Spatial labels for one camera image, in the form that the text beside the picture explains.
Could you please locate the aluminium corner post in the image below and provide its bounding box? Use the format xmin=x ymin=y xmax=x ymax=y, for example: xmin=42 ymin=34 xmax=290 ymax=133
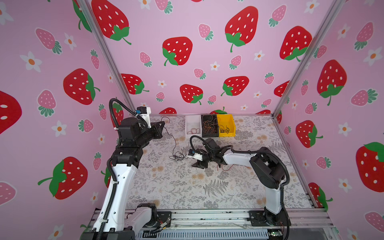
xmin=272 ymin=0 xmax=345 ymax=120
xmin=78 ymin=0 xmax=136 ymax=110

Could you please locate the aluminium right corner post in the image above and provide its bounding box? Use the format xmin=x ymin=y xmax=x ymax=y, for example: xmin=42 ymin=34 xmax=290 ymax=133
xmin=272 ymin=0 xmax=345 ymax=120

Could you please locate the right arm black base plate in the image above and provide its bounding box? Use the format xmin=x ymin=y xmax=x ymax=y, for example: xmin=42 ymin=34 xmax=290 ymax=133
xmin=247 ymin=209 xmax=292 ymax=227

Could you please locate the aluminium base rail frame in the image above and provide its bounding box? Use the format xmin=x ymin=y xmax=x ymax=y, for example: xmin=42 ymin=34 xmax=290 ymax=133
xmin=80 ymin=209 xmax=341 ymax=240

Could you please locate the black plastic storage bin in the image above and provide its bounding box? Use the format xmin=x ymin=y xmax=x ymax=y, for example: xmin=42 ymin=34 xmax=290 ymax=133
xmin=201 ymin=114 xmax=219 ymax=138

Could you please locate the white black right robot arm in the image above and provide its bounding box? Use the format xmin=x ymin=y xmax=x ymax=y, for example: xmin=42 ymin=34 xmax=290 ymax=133
xmin=188 ymin=135 xmax=291 ymax=228

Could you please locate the aluminium left corner post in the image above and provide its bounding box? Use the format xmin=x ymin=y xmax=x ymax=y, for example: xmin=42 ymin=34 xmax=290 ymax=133
xmin=78 ymin=0 xmax=136 ymax=110

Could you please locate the yellow plastic storage bin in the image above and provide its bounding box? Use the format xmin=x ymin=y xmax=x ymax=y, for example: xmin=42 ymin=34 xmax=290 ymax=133
xmin=217 ymin=114 xmax=236 ymax=138

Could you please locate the white translucent storage bin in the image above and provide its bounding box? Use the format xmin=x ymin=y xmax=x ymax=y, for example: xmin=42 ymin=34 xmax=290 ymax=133
xmin=185 ymin=115 xmax=202 ymax=139

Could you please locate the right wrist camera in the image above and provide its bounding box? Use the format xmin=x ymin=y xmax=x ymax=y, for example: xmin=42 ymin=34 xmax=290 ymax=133
xmin=188 ymin=149 xmax=205 ymax=161

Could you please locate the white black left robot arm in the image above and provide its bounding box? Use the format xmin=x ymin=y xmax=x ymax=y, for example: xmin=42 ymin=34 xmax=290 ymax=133
xmin=81 ymin=98 xmax=165 ymax=240

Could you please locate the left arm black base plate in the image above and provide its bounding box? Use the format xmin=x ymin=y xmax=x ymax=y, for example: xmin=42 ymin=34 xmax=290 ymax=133
xmin=143 ymin=211 xmax=172 ymax=229

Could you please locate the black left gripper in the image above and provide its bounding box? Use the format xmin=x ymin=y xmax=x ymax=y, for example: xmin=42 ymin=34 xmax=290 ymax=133
xmin=135 ymin=121 xmax=164 ymax=151

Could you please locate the red black cable bundle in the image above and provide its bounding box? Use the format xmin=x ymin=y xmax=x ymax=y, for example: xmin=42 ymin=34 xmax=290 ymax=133
xmin=160 ymin=116 xmax=190 ymax=163

